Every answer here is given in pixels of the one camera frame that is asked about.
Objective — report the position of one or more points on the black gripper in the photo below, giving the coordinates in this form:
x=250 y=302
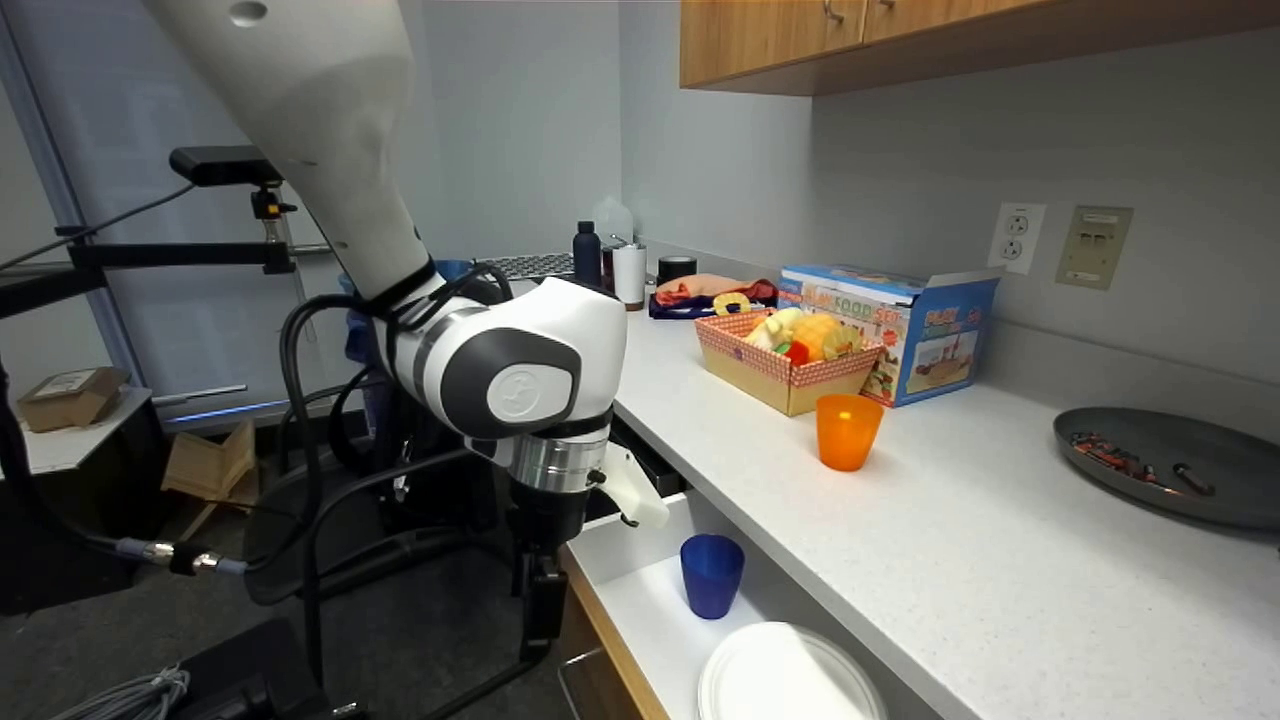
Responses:
x=541 y=561

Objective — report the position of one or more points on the wooden front drawer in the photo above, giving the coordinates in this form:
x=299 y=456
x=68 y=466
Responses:
x=643 y=625

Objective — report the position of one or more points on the blue plastic cup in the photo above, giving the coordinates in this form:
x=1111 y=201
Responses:
x=710 y=576

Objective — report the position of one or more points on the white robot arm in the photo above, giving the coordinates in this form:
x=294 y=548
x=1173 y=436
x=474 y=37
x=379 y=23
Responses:
x=402 y=266

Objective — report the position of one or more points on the orange plastic cup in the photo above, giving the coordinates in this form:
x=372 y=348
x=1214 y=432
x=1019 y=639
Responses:
x=850 y=432

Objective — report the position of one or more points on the white paper plate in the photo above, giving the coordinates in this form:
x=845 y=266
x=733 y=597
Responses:
x=785 y=674

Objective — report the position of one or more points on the blue plastic object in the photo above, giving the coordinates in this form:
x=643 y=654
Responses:
x=358 y=342

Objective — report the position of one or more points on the folded brown cardboard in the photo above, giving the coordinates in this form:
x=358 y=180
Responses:
x=207 y=466

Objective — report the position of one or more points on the red toy tomato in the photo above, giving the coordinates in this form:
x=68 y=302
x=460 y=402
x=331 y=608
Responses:
x=798 y=353

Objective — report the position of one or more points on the pale yellow toy banana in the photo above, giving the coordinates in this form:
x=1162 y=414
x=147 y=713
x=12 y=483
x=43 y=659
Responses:
x=775 y=329

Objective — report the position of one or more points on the small black jar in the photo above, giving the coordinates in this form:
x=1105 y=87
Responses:
x=678 y=269

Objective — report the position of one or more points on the yellow toy pineapple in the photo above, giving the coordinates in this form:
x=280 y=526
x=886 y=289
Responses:
x=835 y=333

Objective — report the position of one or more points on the blue toy food box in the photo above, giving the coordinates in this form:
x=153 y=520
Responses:
x=941 y=333

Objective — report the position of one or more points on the white side table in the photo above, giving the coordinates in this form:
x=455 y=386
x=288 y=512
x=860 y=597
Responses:
x=52 y=454

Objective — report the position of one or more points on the small cardboard box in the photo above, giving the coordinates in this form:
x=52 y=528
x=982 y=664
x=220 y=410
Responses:
x=75 y=399

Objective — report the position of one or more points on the reddish sticks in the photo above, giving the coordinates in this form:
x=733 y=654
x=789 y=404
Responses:
x=1121 y=462

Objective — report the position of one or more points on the large pale window panel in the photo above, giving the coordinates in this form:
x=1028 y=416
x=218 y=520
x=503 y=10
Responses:
x=81 y=135

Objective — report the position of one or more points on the dark grey round plate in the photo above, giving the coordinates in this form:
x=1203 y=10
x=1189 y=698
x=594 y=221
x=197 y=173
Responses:
x=1203 y=454

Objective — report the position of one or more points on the silver metal bracket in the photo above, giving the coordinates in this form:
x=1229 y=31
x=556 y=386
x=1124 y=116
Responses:
x=126 y=698

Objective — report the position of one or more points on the black camera stand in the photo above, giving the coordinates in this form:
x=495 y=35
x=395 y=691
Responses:
x=132 y=254

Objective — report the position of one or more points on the white wall outlet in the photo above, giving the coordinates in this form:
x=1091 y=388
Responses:
x=1019 y=238

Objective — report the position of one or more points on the beige wall switch plate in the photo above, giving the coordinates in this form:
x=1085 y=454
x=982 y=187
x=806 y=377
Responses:
x=1093 y=247

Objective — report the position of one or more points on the wooden wall cabinet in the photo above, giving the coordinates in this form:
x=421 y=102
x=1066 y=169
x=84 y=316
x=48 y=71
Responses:
x=935 y=35

